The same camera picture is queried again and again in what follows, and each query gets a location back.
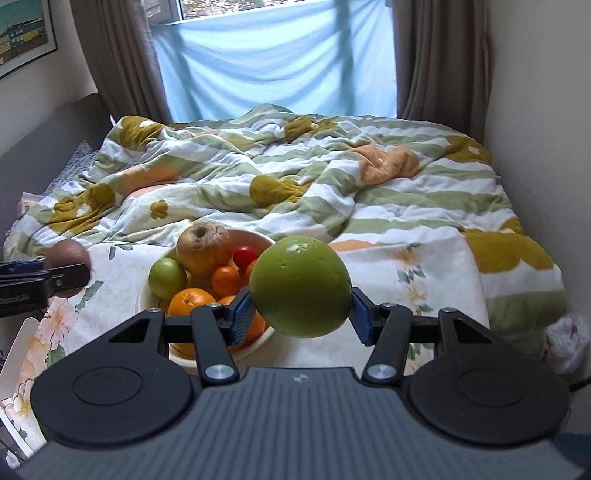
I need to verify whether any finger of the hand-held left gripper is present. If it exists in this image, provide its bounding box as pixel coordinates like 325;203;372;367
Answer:
0;260;47;275
0;264;92;298

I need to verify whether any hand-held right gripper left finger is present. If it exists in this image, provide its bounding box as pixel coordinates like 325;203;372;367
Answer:
108;287;257;387

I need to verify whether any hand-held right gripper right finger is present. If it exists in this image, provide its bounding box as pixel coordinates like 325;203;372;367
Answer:
349;287;497;385

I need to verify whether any large orange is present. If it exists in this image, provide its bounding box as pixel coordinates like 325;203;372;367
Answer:
216;294;272;355
167;287;218;318

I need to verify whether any brown kiwi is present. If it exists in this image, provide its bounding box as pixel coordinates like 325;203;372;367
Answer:
46;239;92;298

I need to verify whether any red cherry tomato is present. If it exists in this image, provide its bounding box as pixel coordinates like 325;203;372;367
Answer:
232;246;259;270

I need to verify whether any green apple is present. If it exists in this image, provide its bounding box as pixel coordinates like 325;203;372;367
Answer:
248;235;352;339
148;258;188;300

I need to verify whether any cream oval bowl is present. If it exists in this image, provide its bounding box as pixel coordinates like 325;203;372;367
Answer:
137;229;278;368

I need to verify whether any floral tablecloth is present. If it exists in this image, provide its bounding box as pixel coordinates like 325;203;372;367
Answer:
0;228;490;457

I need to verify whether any yellow wrinkled apple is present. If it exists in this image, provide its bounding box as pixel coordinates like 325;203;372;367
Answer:
176;221;232;278

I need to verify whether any grey patterned pillow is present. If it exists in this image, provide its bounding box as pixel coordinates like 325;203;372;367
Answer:
39;140;98;197

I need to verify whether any grey headboard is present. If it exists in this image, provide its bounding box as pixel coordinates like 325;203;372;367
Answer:
0;91;114;232

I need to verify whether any floral striped blanket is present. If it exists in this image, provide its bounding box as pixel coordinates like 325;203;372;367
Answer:
4;104;568;356

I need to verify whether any white plastic bag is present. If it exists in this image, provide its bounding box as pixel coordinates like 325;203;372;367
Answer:
545;313;578;376

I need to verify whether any brown curtain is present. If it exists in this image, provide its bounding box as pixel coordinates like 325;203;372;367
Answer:
392;0;492;137
69;0;174;125

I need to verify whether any light blue window cloth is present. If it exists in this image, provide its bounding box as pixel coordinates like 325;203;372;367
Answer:
152;0;399;125

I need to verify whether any window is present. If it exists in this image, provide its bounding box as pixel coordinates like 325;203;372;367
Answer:
173;0;393;24

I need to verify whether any framed wall poster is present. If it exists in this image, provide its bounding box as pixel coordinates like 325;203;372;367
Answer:
0;0;60;79

